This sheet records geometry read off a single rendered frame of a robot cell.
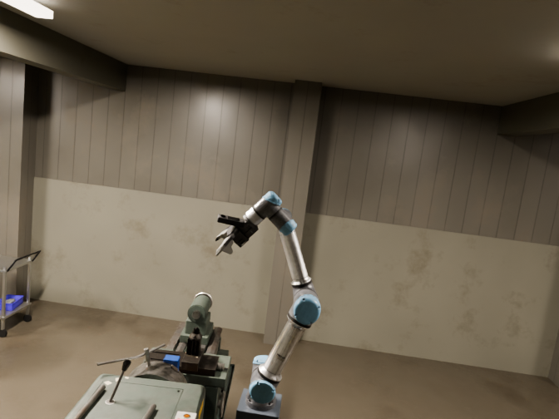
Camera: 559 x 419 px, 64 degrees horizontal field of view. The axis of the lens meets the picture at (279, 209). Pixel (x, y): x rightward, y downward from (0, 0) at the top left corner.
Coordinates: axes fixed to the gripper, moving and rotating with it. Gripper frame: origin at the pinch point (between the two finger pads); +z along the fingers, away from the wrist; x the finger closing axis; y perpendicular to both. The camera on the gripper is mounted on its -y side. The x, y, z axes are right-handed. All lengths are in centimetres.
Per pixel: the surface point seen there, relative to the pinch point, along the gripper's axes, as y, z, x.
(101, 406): 5, 68, -34
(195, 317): 64, 81, 98
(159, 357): 48, 95, 55
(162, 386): 24, 56, -19
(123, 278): 68, 225, 344
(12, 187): -101, 235, 376
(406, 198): 218, -104, 289
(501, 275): 353, -125, 240
